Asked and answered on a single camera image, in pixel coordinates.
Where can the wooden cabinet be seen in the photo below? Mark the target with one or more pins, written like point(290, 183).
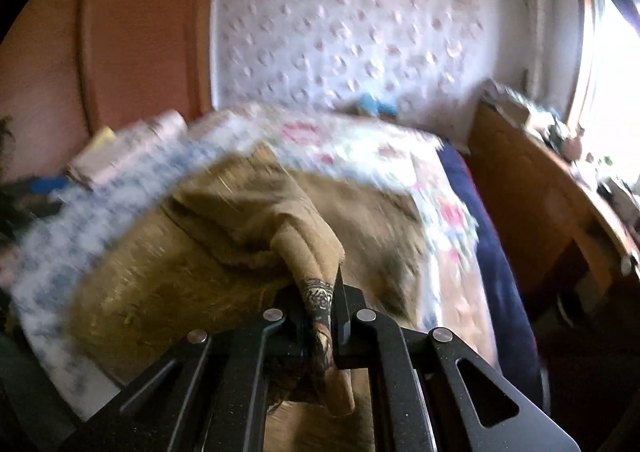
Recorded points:
point(525, 182)

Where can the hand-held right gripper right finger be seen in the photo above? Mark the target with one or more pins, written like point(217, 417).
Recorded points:
point(345, 317)

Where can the beige pillow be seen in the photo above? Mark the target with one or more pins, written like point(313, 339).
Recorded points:
point(160, 127)

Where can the white circle-patterned curtain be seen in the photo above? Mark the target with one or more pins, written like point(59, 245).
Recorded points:
point(350, 32)

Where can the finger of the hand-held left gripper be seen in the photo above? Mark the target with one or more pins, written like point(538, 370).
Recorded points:
point(47, 185)

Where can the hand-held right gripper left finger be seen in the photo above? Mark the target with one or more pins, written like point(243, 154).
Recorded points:
point(285, 327)

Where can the window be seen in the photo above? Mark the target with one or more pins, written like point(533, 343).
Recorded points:
point(615, 82)

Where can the floral bed sheet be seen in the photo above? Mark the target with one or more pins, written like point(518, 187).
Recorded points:
point(350, 142)

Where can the wooden wardrobe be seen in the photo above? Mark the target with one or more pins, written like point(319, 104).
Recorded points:
point(125, 32)

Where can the brown sunflower print garment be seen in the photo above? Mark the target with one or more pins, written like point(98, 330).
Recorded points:
point(225, 212)

